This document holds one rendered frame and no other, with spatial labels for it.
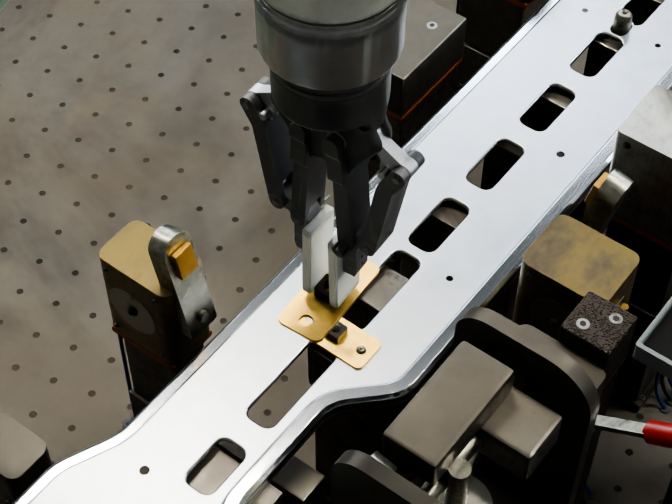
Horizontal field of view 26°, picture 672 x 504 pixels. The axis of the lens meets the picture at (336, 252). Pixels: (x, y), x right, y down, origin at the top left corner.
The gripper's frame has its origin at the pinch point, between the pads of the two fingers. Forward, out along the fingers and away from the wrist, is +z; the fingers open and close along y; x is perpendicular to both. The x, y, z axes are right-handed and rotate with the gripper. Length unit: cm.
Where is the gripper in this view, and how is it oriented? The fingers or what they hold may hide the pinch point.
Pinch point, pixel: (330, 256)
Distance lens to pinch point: 103.9
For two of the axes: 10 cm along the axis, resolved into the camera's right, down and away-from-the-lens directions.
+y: -8.3, -4.4, 3.5
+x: -5.6, 6.4, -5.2
